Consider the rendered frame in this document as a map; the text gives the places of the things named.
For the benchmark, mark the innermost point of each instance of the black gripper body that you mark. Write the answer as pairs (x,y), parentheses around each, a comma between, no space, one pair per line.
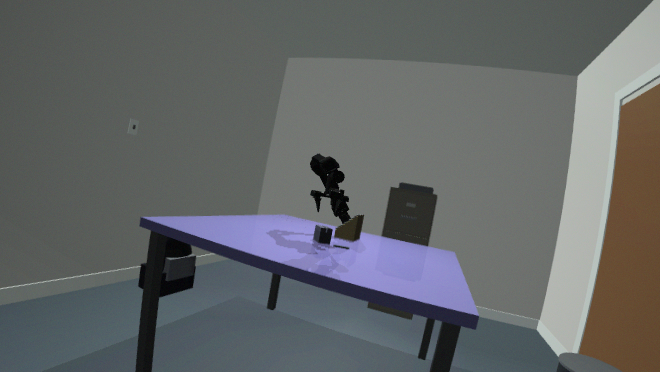
(318,194)

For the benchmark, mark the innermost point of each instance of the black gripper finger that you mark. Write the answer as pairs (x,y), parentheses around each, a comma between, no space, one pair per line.
(338,205)
(317,200)

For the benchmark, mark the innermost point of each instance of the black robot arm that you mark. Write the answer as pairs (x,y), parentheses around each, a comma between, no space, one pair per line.
(322,166)

